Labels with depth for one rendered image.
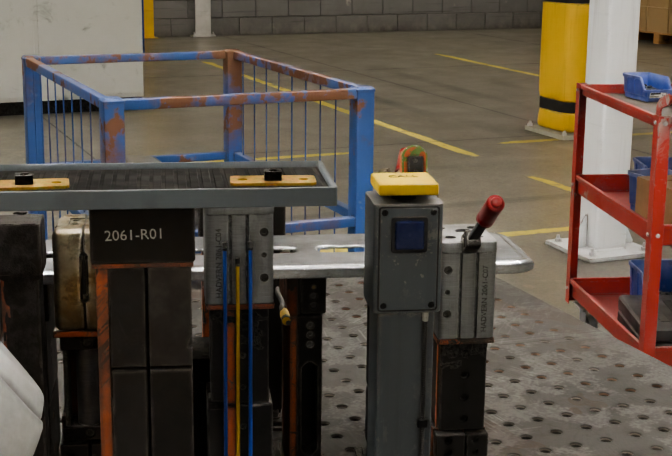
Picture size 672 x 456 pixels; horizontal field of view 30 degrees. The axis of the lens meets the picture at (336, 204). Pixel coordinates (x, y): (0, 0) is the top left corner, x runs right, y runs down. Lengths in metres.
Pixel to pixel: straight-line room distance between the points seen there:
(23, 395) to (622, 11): 4.79
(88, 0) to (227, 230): 8.24
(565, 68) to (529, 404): 6.76
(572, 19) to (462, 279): 7.19
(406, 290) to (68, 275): 0.38
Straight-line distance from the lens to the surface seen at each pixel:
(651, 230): 3.61
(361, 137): 3.65
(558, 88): 8.69
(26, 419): 0.84
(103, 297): 1.24
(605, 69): 5.47
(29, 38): 9.52
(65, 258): 1.40
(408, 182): 1.24
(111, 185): 1.23
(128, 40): 9.68
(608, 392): 2.02
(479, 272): 1.44
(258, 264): 1.39
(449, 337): 1.45
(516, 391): 2.00
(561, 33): 8.65
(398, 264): 1.25
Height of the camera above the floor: 1.41
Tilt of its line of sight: 13 degrees down
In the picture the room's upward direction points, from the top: 1 degrees clockwise
